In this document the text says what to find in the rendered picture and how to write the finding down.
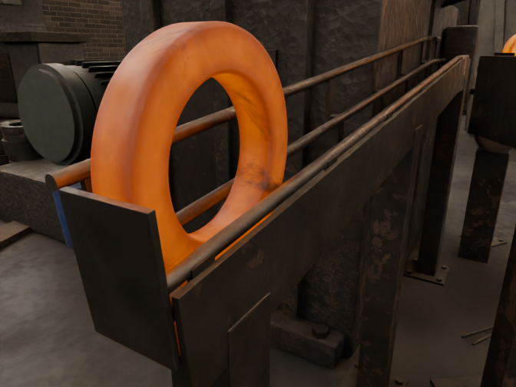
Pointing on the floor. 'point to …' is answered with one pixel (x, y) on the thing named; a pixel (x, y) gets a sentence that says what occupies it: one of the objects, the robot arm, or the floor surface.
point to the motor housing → (484, 200)
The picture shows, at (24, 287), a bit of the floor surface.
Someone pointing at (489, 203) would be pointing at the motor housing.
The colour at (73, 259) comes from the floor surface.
